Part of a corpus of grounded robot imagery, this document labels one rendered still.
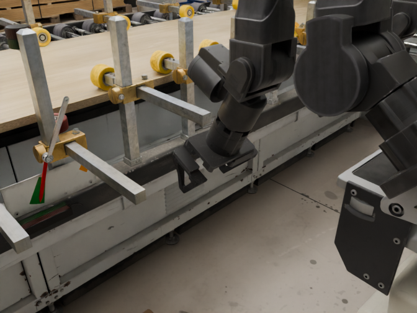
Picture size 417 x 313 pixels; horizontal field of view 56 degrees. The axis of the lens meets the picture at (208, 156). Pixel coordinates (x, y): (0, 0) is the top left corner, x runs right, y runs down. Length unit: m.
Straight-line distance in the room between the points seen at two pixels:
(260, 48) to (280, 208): 1.84
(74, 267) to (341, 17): 1.52
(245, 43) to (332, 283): 1.54
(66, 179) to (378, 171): 0.84
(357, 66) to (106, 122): 1.17
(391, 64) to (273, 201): 1.96
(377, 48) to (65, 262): 1.47
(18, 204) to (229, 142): 0.72
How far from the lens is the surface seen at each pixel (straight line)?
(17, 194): 1.14
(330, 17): 0.40
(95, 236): 1.71
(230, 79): 0.51
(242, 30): 0.50
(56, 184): 1.18
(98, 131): 1.46
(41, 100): 1.08
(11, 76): 1.65
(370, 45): 0.43
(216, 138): 0.59
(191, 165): 0.60
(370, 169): 0.67
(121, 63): 1.17
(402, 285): 0.70
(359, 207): 0.61
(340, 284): 1.93
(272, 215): 2.22
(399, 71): 0.41
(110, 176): 0.96
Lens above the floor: 1.36
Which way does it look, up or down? 30 degrees down
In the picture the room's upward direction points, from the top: straight up
